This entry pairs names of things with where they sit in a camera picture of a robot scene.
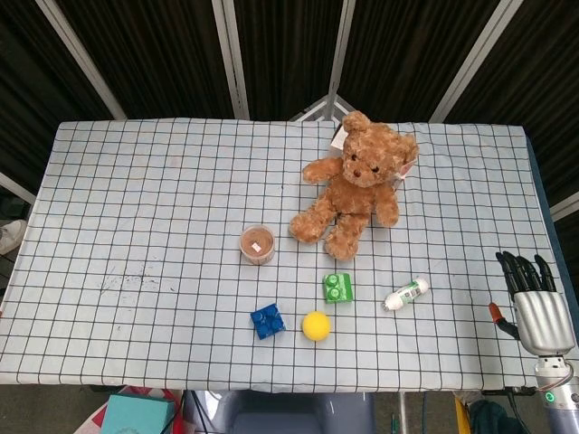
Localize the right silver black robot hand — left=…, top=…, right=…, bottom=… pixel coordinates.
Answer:
left=488, top=250, right=576, bottom=356

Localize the brown plush teddy bear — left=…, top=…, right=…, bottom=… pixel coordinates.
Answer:
left=288, top=110, right=421, bottom=262

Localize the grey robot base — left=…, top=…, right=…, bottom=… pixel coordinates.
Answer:
left=183, top=391, right=376, bottom=434

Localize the green toy building block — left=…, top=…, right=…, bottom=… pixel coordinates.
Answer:
left=322, top=272, right=355, bottom=305

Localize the blue toy building block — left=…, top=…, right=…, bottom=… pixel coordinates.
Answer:
left=250, top=301, right=288, bottom=340

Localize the dark green cloth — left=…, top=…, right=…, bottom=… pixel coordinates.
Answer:
left=468, top=400, right=517, bottom=434

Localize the yellow plastic object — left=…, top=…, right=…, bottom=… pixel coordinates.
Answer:
left=454, top=397, right=471, bottom=434

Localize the small white plastic bottle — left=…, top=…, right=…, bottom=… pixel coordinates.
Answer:
left=384, top=277, right=430, bottom=313

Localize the yellow foam ball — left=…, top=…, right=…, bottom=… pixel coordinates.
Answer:
left=301, top=310, right=332, bottom=341

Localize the white paper tag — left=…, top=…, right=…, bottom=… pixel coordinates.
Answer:
left=329, top=122, right=350, bottom=150

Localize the clear cup with brown contents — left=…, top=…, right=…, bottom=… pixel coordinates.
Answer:
left=239, top=224, right=277, bottom=267

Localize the teal cardboard box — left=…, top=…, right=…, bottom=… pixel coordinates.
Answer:
left=100, top=392, right=176, bottom=434

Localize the blue checkered tablecloth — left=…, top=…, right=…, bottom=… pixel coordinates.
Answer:
left=0, top=118, right=579, bottom=393

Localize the white shoe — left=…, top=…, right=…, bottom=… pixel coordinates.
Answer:
left=0, top=220, right=28, bottom=256

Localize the white metal screen post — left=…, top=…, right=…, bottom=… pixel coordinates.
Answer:
left=325, top=0, right=358, bottom=121
left=34, top=0, right=128, bottom=121
left=211, top=0, right=251, bottom=121
left=428, top=0, right=519, bottom=123

